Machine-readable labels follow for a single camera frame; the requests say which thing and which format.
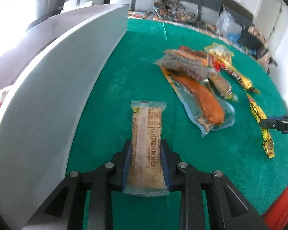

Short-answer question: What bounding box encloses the black bag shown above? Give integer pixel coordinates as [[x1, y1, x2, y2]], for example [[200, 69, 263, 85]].
[[239, 30, 267, 51]]

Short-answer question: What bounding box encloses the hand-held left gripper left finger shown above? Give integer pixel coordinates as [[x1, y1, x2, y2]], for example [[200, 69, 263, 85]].
[[44, 139, 132, 230]]

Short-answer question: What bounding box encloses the yellow-edged egg snack packet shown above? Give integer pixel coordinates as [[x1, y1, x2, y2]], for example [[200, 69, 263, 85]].
[[205, 42, 234, 61]]

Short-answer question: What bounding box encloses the long yellow stick packet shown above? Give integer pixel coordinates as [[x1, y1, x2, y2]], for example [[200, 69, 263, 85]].
[[216, 57, 261, 94]]

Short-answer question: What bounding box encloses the dark floral patterned cloth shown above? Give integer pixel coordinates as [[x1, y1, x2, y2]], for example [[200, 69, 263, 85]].
[[153, 0, 201, 25]]

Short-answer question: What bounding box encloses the beige snack bar packet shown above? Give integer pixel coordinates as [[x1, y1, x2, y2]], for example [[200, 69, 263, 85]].
[[122, 100, 168, 197]]

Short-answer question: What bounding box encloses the small brown snack packet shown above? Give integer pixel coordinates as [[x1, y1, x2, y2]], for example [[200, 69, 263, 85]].
[[208, 73, 239, 102]]

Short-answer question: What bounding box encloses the orange sausage packet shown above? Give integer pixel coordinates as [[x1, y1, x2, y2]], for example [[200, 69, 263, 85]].
[[162, 67, 236, 138]]

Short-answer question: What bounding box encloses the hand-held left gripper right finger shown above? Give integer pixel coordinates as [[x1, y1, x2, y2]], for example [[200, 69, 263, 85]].
[[160, 138, 264, 230]]

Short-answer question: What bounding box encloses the red fish snack packet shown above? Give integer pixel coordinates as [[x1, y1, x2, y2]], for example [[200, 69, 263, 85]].
[[179, 45, 231, 75]]

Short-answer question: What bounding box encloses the red object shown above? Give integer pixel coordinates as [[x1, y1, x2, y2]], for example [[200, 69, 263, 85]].
[[263, 179, 288, 230]]

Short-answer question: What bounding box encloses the beige patterned cloth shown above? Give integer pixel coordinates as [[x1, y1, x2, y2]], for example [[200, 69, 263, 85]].
[[248, 25, 270, 44]]

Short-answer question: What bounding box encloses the grey storage box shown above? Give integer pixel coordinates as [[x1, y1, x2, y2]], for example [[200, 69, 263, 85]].
[[0, 3, 129, 230]]

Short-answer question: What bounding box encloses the clear plastic bag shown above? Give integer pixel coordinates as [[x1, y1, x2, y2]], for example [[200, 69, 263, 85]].
[[216, 11, 236, 36]]

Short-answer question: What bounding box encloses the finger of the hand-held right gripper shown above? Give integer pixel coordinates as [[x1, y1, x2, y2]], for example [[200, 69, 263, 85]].
[[259, 117, 282, 131]]

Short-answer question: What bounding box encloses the yellow strip snack packet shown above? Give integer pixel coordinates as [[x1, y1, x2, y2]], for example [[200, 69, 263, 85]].
[[246, 93, 276, 159]]

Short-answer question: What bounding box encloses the clear brown meat snack packet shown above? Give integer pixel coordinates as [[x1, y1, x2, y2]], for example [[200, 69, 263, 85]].
[[154, 49, 218, 82]]

